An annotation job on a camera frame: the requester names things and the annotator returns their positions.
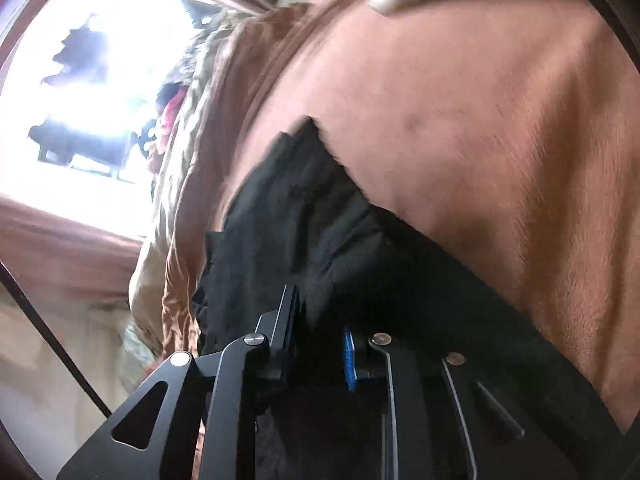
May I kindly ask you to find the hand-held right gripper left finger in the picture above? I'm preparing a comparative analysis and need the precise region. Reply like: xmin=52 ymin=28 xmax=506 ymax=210
xmin=57 ymin=285 xmax=302 ymax=480

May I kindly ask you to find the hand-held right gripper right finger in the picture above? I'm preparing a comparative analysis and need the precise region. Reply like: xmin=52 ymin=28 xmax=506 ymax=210
xmin=343 ymin=326 xmax=568 ymax=480

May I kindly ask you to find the black garment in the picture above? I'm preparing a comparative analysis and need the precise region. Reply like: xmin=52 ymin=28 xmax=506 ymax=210
xmin=192 ymin=116 xmax=628 ymax=480

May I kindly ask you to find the beige crumpled blanket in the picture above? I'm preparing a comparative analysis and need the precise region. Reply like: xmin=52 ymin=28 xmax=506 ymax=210
xmin=127 ymin=15 xmax=251 ymax=361

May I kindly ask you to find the red cloth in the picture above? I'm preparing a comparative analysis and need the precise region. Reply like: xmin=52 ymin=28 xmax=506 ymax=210
xmin=157 ymin=92 xmax=188 ymax=136

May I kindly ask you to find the brown bed sheet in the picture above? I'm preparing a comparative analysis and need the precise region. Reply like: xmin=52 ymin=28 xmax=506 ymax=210
xmin=159 ymin=0 xmax=640 ymax=461

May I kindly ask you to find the bright window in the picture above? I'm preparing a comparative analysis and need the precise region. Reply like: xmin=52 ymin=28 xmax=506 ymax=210
xmin=0 ymin=0 xmax=281 ymax=241

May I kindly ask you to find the black cable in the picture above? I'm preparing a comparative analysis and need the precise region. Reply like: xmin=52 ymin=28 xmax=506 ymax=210
xmin=0 ymin=262 xmax=113 ymax=418

